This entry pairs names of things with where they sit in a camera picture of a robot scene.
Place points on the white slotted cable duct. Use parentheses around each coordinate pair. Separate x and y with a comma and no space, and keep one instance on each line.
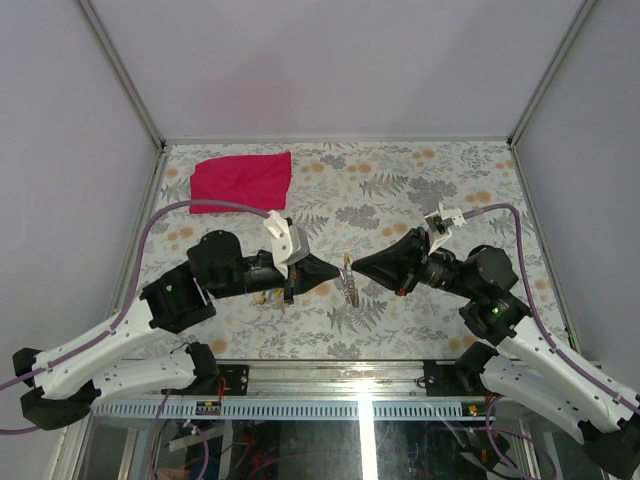
(244,409)

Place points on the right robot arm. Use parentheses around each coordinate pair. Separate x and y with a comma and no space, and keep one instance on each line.
(515,356)

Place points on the pink folded cloth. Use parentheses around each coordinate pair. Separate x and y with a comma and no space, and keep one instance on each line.
(259,181)

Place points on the aluminium front rail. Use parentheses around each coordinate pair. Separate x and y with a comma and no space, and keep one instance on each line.
(337,380)

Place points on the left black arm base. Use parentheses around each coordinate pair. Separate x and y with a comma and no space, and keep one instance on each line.
(234,379)

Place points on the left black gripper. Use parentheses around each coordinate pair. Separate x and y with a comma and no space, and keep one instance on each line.
(308,275)

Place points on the left aluminium frame post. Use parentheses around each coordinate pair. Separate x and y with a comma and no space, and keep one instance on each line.
(113,59)

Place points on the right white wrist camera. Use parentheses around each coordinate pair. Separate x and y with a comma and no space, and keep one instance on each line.
(440,221)

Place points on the right aluminium frame post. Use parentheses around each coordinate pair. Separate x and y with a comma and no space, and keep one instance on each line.
(573,31)

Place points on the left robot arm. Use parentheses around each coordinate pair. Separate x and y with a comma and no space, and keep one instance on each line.
(67,383)

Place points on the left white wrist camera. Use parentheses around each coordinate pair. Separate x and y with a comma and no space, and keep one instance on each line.
(289,243)

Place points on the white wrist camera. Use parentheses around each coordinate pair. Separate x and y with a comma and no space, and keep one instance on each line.
(289,243)
(440,221)

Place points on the aluminium frame post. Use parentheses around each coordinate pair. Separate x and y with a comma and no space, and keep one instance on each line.
(573,31)
(113,59)

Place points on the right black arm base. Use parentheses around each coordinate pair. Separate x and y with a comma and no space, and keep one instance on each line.
(443,379)

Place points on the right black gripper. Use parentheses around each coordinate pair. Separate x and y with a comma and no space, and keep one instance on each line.
(390,265)

